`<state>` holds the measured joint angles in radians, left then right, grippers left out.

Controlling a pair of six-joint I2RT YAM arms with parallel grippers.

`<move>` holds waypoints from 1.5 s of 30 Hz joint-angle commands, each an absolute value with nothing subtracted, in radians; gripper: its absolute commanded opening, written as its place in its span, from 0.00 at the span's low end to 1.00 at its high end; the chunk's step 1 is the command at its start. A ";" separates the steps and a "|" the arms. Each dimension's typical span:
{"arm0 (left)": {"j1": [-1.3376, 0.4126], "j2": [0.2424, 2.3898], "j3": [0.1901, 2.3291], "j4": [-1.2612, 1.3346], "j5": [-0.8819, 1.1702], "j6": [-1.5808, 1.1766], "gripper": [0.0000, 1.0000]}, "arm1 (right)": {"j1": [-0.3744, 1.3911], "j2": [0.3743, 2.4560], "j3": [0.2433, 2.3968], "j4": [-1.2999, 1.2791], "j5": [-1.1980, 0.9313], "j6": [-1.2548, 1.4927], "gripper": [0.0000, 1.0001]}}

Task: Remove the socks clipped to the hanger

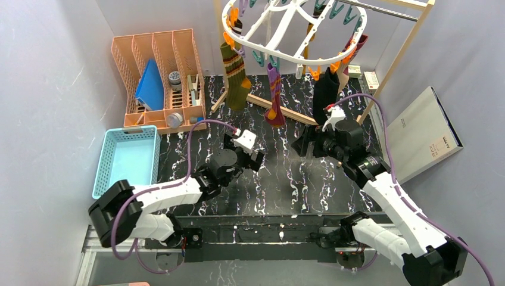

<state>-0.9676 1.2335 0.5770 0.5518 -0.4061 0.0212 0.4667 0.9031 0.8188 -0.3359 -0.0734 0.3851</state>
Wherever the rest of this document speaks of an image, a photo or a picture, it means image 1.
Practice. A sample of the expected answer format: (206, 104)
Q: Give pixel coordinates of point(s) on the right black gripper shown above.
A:
(309, 141)

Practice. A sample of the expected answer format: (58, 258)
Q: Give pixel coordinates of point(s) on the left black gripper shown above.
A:
(245, 157)

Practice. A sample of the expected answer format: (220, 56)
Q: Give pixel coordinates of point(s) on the purple striped sock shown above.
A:
(273, 115)

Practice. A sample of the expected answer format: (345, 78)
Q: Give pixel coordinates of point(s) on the green striped sock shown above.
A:
(239, 85)

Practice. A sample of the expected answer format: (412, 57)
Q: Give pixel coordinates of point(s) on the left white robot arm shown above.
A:
(127, 211)

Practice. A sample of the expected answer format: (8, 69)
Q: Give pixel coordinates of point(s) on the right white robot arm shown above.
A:
(425, 254)

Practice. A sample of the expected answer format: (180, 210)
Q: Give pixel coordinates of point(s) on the white round clip hanger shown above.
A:
(284, 31)

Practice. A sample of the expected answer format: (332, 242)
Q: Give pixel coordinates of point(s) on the black sock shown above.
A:
(325, 92)

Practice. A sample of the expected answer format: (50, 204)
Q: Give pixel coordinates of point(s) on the small white box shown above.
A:
(354, 71)

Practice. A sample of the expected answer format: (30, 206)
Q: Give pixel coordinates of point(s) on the white power strip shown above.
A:
(371, 82)

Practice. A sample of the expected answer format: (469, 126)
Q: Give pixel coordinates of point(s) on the maroon beige sock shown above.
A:
(342, 71)

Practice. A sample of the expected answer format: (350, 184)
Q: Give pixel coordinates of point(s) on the grey flat box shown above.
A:
(421, 136)

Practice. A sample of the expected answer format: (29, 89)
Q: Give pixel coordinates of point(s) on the small grey jar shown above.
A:
(175, 81)

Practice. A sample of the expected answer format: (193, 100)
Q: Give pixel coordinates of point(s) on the light blue plastic basket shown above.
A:
(128, 153)

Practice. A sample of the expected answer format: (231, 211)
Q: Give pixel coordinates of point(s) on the blue folder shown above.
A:
(150, 91)

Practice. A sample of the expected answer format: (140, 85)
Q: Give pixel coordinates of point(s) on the peach file organizer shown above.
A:
(171, 50)

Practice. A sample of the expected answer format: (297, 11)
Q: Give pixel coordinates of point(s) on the metal rack rod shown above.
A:
(380, 10)

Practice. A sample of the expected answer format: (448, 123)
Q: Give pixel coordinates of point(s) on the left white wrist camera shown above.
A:
(245, 139)

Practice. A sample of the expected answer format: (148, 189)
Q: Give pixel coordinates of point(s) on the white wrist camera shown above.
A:
(334, 115)
(245, 139)

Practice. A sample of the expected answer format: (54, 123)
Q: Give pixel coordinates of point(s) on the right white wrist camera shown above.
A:
(334, 115)

